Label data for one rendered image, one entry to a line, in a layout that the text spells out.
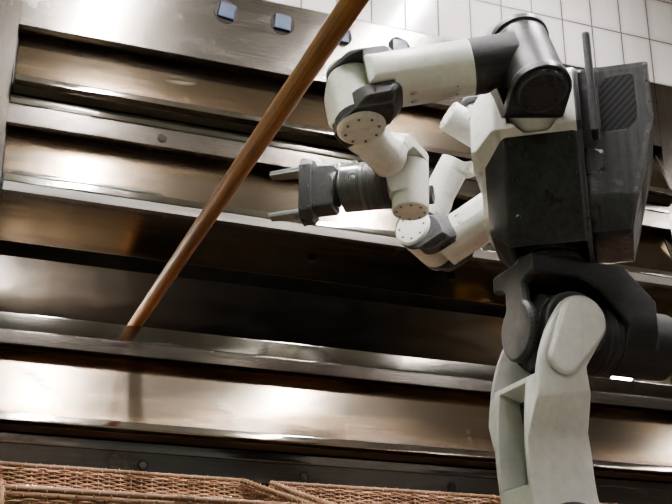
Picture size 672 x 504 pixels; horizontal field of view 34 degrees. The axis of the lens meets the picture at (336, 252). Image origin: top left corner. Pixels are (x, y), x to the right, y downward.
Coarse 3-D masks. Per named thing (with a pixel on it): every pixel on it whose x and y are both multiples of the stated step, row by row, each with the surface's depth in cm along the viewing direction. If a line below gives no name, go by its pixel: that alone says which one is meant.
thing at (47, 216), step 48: (48, 192) 235; (48, 240) 249; (96, 240) 250; (144, 240) 252; (240, 240) 254; (288, 240) 255; (336, 240) 256; (384, 240) 260; (384, 288) 277; (432, 288) 278; (480, 288) 280
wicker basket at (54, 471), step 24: (0, 480) 184; (24, 480) 223; (48, 480) 225; (72, 480) 227; (120, 480) 230; (144, 480) 233; (168, 480) 234; (192, 480) 236; (216, 480) 238; (240, 480) 240
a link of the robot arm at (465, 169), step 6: (444, 156) 227; (450, 156) 226; (438, 162) 228; (444, 162) 226; (450, 162) 226; (456, 162) 226; (462, 162) 226; (468, 162) 226; (456, 168) 225; (462, 168) 226; (468, 168) 226; (462, 174) 226; (468, 174) 227; (474, 174) 228
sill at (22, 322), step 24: (0, 312) 238; (96, 336) 243; (120, 336) 245; (144, 336) 247; (168, 336) 249; (192, 336) 251; (216, 336) 253; (312, 360) 259; (336, 360) 261; (360, 360) 263; (384, 360) 265; (408, 360) 268; (432, 360) 270; (600, 384) 284; (624, 384) 287; (648, 384) 290
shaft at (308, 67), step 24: (360, 0) 129; (336, 24) 134; (312, 48) 140; (312, 72) 144; (288, 96) 150; (264, 120) 158; (264, 144) 163; (240, 168) 171; (216, 192) 182; (216, 216) 189; (192, 240) 199; (168, 264) 214; (144, 312) 239
